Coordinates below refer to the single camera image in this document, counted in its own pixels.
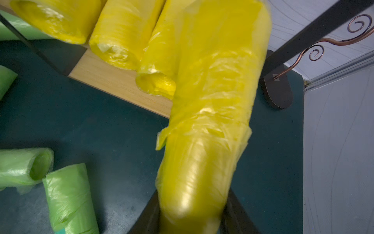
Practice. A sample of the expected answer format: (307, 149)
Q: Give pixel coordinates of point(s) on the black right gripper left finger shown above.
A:
(149, 220)

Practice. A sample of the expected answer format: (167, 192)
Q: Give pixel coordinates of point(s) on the green trash bag roll left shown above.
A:
(7, 77)

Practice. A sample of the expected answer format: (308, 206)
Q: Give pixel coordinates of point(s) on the green trash bag roll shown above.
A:
(69, 199)
(7, 77)
(23, 27)
(24, 168)

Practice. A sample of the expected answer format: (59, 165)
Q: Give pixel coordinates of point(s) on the green trash bag roll right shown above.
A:
(69, 199)

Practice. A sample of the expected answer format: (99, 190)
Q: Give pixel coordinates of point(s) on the green trash bag roll middle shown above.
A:
(24, 168)

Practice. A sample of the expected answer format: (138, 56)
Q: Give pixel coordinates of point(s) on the green trash bag roll far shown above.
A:
(23, 27)

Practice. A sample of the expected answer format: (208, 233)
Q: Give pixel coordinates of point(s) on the yellow trash bag roll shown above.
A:
(222, 47)
(68, 21)
(157, 69)
(123, 31)

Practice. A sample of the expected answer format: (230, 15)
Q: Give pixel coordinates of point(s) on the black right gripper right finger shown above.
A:
(235, 219)

